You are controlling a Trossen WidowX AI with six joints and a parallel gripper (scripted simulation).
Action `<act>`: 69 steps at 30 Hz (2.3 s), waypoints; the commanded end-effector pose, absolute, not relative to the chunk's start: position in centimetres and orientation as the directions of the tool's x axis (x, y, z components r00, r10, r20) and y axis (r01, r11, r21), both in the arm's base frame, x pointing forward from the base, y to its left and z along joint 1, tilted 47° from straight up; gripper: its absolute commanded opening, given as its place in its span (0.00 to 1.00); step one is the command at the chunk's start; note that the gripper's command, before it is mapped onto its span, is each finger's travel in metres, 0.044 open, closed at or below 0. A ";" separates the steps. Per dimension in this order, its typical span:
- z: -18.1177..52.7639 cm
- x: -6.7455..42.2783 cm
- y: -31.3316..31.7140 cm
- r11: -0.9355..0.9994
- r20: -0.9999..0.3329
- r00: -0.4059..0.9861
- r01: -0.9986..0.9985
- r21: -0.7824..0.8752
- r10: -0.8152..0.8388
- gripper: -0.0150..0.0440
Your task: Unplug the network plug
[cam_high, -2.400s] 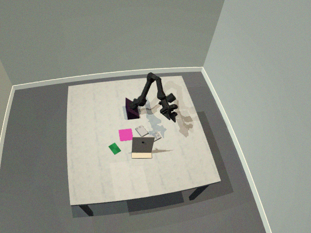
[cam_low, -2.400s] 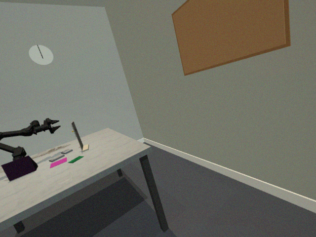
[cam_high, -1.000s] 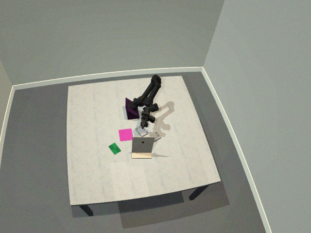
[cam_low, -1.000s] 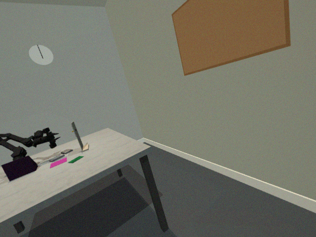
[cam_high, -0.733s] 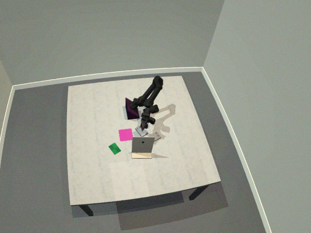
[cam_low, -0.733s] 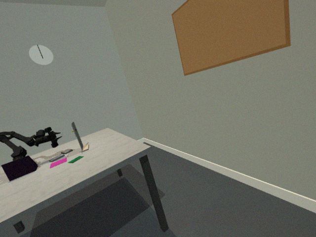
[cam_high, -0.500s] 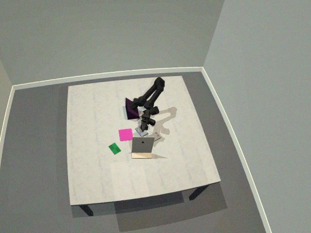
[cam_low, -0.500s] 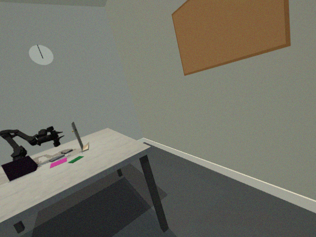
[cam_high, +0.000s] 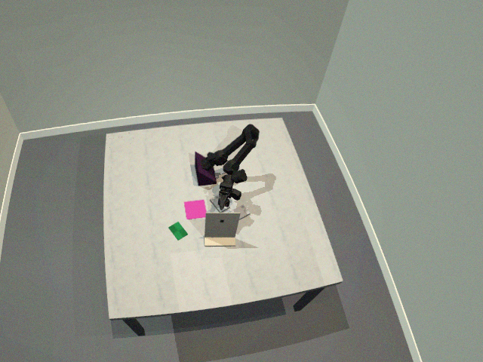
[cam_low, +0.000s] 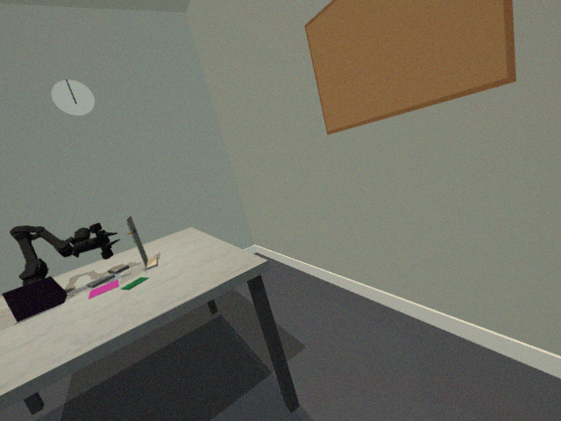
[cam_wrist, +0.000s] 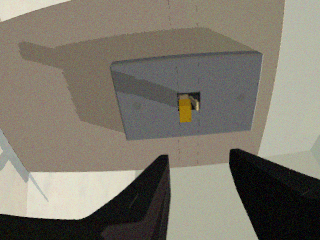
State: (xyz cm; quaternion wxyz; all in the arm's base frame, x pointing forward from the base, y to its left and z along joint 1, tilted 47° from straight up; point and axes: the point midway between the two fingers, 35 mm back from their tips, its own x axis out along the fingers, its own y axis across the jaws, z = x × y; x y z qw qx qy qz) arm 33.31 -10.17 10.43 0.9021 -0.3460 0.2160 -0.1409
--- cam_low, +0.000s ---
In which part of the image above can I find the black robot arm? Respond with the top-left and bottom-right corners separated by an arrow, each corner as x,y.
10,225 -> 91,286

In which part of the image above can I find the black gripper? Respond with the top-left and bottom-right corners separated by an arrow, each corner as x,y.
83,223 -> 120,260

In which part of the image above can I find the translucent magenta square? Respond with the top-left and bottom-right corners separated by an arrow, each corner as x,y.
89,279 -> 118,299

